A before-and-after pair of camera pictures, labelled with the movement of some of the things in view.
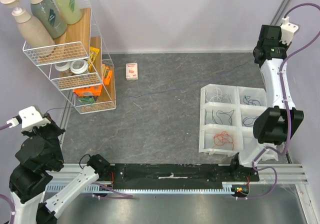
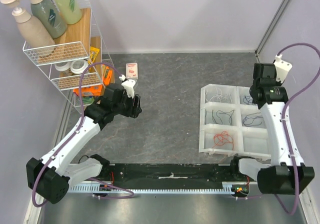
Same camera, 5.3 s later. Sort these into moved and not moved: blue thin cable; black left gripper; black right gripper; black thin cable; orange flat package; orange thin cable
Moved: black right gripper; black left gripper
Not moved: orange thin cable; blue thin cable; orange flat package; black thin cable
